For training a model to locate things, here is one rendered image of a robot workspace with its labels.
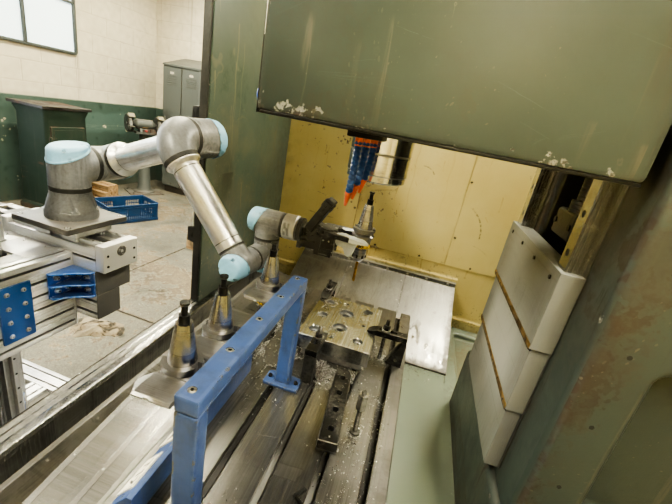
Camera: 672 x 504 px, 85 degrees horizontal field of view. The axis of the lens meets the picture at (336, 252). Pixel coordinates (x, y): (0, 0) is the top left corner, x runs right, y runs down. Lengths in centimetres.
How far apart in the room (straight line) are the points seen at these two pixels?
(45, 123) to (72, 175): 375
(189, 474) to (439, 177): 170
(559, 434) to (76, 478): 108
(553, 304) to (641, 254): 19
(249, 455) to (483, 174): 162
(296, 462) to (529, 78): 86
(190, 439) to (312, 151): 171
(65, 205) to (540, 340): 136
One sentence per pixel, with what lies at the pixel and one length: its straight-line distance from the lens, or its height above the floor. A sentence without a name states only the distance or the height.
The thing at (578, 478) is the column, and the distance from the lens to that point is 96.
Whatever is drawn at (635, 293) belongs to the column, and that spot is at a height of 144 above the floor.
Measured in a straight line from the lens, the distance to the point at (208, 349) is 68.
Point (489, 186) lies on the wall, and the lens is 203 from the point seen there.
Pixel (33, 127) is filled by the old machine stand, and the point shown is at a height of 92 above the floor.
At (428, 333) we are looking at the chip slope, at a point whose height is 71.
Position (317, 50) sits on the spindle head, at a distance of 71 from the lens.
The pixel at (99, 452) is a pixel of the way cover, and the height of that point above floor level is 72.
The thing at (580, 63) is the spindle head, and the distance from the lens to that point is 70.
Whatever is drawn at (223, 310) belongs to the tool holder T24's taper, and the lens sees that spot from 69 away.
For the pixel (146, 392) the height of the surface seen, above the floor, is 122.
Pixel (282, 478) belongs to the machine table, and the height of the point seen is 90.
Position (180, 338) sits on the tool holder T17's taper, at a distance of 61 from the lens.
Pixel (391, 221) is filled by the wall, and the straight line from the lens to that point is 206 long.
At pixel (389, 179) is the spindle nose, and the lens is 94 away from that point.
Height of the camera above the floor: 162
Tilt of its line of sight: 20 degrees down
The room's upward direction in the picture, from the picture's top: 11 degrees clockwise
